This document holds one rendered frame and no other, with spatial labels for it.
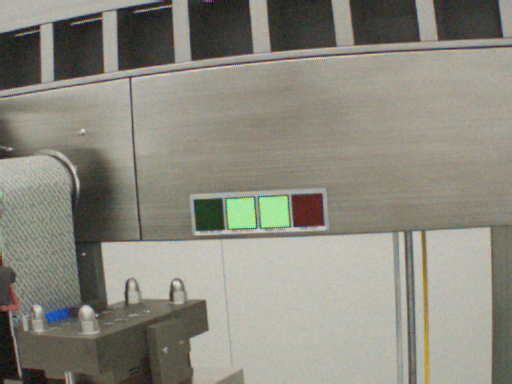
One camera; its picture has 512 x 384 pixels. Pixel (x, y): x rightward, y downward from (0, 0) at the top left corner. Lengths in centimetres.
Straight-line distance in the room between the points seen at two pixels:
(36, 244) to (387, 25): 72
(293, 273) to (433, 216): 264
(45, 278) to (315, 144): 52
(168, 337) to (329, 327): 261
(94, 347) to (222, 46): 65
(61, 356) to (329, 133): 59
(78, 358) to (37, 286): 23
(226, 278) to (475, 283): 107
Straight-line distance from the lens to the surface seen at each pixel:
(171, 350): 180
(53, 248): 188
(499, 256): 191
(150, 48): 203
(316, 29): 190
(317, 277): 434
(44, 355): 168
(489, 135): 173
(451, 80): 175
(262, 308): 445
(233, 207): 187
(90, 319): 165
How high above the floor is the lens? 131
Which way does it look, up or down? 3 degrees down
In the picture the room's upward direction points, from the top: 4 degrees counter-clockwise
